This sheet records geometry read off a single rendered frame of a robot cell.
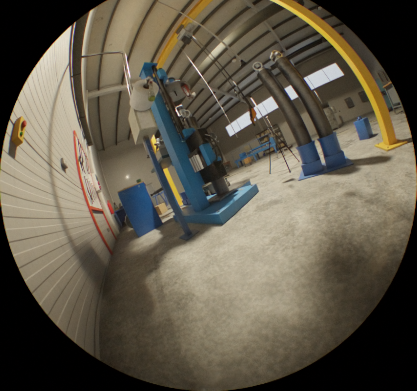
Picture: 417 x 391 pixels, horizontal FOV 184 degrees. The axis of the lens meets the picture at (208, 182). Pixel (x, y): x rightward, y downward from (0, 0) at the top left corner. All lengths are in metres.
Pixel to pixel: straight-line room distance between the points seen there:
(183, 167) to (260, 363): 1.77
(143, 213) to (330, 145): 3.01
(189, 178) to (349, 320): 1.77
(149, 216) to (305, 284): 2.48
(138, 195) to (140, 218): 0.44
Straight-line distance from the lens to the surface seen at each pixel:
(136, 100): 1.42
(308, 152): 1.68
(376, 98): 2.02
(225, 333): 0.55
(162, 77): 2.43
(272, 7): 7.37
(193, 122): 2.11
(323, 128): 1.69
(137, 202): 2.57
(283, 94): 1.78
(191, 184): 1.66
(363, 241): 0.71
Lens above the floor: 0.49
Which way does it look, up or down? 3 degrees down
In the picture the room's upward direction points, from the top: 25 degrees counter-clockwise
